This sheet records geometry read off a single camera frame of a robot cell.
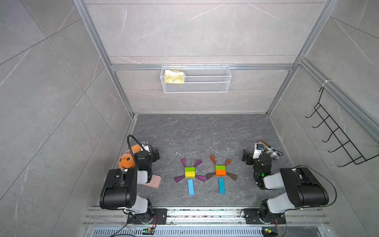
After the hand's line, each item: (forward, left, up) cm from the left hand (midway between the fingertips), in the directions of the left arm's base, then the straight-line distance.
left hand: (148, 147), depth 93 cm
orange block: (-17, -45, -4) cm, 48 cm away
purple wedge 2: (-9, -32, -6) cm, 34 cm away
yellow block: (-17, -27, -6) cm, 32 cm away
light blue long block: (-25, -27, -5) cm, 37 cm away
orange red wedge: (-7, -42, -5) cm, 43 cm away
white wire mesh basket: (+40, -32, +24) cm, 56 cm away
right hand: (-4, -67, 0) cm, 67 cm away
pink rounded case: (-20, -6, -5) cm, 22 cm away
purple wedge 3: (-19, -19, -5) cm, 28 cm away
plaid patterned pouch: (-5, -81, -4) cm, 81 cm away
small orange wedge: (-10, -51, -5) cm, 52 cm away
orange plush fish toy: (-10, +11, +2) cm, 14 cm away
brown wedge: (-18, -39, -4) cm, 43 cm away
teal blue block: (-24, -44, -4) cm, 51 cm away
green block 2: (-13, -45, -4) cm, 47 cm away
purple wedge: (-8, -23, -5) cm, 25 cm away
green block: (-14, -27, -5) cm, 30 cm away
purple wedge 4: (-19, -33, -5) cm, 39 cm away
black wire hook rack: (-23, -95, +27) cm, 102 cm away
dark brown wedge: (-19, -52, -6) cm, 56 cm away
